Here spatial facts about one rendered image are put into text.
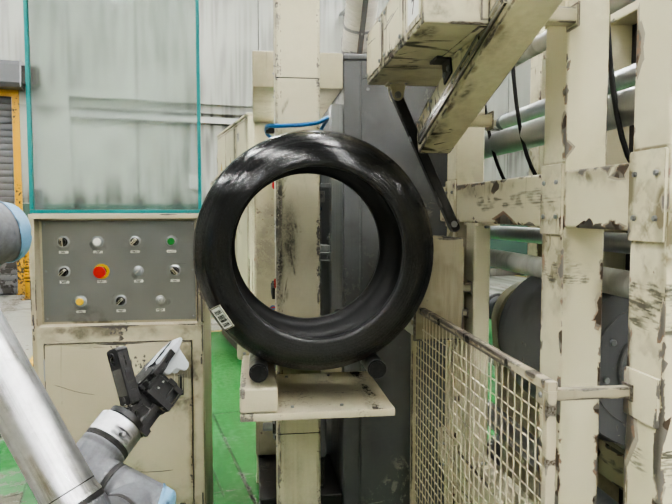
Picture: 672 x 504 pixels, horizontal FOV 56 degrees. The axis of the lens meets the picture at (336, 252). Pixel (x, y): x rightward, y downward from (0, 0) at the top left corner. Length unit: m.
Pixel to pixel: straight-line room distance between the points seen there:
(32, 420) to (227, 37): 10.42
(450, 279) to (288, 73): 0.75
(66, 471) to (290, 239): 0.98
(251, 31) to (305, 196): 9.65
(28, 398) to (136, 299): 1.18
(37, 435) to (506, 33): 1.09
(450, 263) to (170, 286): 0.96
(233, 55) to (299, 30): 9.36
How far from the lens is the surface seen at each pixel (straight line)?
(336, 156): 1.45
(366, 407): 1.56
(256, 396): 1.51
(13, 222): 1.30
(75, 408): 2.31
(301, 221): 1.83
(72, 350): 2.26
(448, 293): 1.85
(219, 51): 11.21
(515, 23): 1.31
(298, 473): 1.98
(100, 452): 1.25
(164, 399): 1.33
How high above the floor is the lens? 1.28
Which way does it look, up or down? 4 degrees down
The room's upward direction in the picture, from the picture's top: straight up
